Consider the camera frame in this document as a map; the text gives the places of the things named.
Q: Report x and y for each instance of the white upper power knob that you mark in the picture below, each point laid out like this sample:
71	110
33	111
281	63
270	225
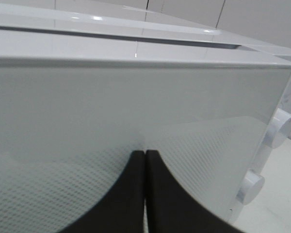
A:
279	129

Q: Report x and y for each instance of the white microwave oven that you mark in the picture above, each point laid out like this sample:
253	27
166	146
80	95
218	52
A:
160	31

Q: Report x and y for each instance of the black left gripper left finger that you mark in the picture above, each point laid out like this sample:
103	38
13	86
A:
121	209

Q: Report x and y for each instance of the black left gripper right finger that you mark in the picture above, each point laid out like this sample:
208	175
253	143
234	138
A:
169	208

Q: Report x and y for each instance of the white microwave door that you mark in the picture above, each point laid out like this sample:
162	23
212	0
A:
111	102

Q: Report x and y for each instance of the white timer knob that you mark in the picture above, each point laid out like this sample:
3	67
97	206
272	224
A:
250	187

